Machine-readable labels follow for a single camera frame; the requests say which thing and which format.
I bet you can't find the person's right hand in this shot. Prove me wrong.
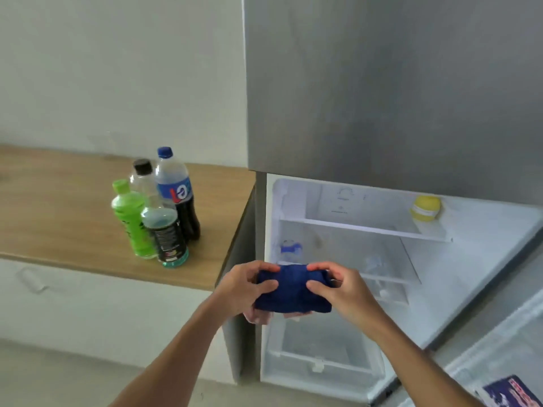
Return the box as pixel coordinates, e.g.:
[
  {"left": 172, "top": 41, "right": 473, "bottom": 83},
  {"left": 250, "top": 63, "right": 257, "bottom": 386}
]
[{"left": 305, "top": 261, "right": 385, "bottom": 335}]

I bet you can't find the person's left hand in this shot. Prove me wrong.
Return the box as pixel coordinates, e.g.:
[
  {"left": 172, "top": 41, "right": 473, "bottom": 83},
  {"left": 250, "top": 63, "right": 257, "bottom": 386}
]
[{"left": 212, "top": 260, "right": 281, "bottom": 325}]

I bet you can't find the dark blue cloth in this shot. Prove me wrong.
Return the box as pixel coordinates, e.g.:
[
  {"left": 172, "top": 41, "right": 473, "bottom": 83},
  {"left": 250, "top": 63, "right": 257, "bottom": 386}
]
[{"left": 254, "top": 263, "right": 334, "bottom": 314}]

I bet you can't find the person's right forearm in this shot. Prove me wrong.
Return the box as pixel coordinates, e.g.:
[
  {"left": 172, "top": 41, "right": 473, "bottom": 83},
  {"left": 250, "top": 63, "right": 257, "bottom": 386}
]
[{"left": 368, "top": 317, "right": 485, "bottom": 407}]

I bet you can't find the person's left forearm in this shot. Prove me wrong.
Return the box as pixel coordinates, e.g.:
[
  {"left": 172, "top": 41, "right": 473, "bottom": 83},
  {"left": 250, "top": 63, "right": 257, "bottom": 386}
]
[{"left": 109, "top": 292, "right": 232, "bottom": 407}]

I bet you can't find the blue-capped clear water bottle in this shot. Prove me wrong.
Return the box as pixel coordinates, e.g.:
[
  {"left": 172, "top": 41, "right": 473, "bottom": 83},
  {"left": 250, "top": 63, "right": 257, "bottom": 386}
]
[{"left": 280, "top": 240, "right": 303, "bottom": 264}]

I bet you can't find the clear crisper drawer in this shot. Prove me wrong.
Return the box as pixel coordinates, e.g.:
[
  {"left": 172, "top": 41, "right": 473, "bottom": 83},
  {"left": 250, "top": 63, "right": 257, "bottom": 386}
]
[{"left": 264, "top": 313, "right": 387, "bottom": 380}]

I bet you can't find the glass refrigerator shelf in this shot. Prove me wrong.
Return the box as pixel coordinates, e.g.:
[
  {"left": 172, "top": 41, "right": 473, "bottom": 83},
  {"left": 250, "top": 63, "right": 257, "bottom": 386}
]
[
  {"left": 277, "top": 245, "right": 421, "bottom": 289},
  {"left": 278, "top": 216, "right": 454, "bottom": 243}
]

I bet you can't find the black-capped bottle with dark label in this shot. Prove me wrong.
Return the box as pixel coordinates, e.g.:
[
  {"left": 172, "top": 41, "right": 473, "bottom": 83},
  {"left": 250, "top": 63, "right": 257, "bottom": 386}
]
[{"left": 129, "top": 159, "right": 190, "bottom": 269}]

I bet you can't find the blue-capped cola bottle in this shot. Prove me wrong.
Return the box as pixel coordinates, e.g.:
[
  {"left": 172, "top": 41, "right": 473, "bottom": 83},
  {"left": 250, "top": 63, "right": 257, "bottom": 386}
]
[{"left": 154, "top": 147, "right": 202, "bottom": 241}]

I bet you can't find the yellow-lidded jar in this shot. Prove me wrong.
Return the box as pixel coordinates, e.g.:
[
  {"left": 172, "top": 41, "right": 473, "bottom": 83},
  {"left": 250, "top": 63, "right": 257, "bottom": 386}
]
[{"left": 410, "top": 196, "right": 443, "bottom": 234}]

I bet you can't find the green drink bottle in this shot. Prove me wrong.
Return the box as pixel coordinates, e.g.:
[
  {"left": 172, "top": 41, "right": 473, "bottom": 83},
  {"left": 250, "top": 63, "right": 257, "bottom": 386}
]
[{"left": 111, "top": 179, "right": 158, "bottom": 260}]

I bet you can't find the grey refrigerator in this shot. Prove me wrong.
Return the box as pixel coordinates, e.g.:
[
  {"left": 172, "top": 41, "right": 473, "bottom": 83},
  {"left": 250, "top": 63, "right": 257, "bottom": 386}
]
[{"left": 221, "top": 0, "right": 543, "bottom": 407}]

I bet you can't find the wooden-topped white cabinet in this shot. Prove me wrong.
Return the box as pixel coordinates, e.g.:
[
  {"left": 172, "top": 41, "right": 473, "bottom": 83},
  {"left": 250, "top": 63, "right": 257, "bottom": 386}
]
[{"left": 0, "top": 144, "right": 258, "bottom": 385}]

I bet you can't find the blue and red booklet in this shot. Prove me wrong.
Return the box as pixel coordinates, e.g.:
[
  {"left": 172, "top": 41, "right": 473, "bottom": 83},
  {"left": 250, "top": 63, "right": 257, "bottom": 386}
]
[{"left": 480, "top": 374, "right": 543, "bottom": 407}]

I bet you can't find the white drawer handle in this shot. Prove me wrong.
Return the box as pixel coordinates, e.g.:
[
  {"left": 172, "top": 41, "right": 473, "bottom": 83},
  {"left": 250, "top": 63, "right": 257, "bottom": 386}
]
[{"left": 16, "top": 268, "right": 48, "bottom": 294}]

